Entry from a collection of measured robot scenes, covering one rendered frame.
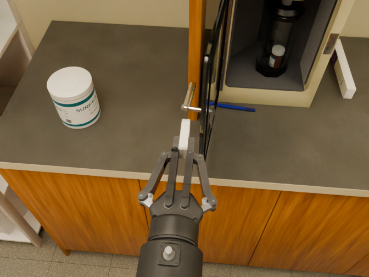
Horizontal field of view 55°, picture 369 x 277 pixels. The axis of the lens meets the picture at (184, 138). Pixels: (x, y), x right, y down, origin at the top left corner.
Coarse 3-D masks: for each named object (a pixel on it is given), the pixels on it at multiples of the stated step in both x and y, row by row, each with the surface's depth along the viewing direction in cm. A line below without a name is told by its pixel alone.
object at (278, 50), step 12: (276, 24) 100; (288, 24) 99; (264, 36) 107; (276, 36) 103; (288, 36) 103; (264, 48) 109; (276, 48) 106; (288, 48) 108; (264, 60) 112; (276, 60) 110
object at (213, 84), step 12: (216, 24) 71; (216, 36) 73; (216, 48) 78; (204, 60) 65; (216, 60) 84; (204, 72) 67; (216, 72) 91; (204, 84) 69; (216, 84) 99; (204, 96) 72; (216, 96) 108; (204, 108) 75; (204, 132) 86
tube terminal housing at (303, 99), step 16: (352, 0) 86; (336, 16) 90; (336, 32) 94; (320, 48) 102; (320, 64) 103; (224, 80) 111; (320, 80) 108; (224, 96) 117; (240, 96) 116; (256, 96) 116; (272, 96) 115; (288, 96) 114; (304, 96) 114
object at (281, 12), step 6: (276, 0) 100; (282, 0) 98; (288, 0) 97; (270, 6) 100; (276, 6) 98; (282, 6) 98; (288, 6) 98; (294, 6) 98; (300, 6) 99; (276, 12) 98; (282, 12) 97; (288, 12) 97; (294, 12) 97; (300, 12) 98
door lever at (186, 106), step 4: (192, 84) 86; (188, 88) 86; (192, 88) 85; (188, 92) 85; (192, 92) 85; (188, 96) 84; (192, 96) 84; (184, 100) 83; (188, 100) 83; (184, 104) 82; (188, 104) 82; (184, 108) 82; (188, 108) 82; (192, 108) 82; (196, 108) 82; (200, 108) 82; (200, 112) 82
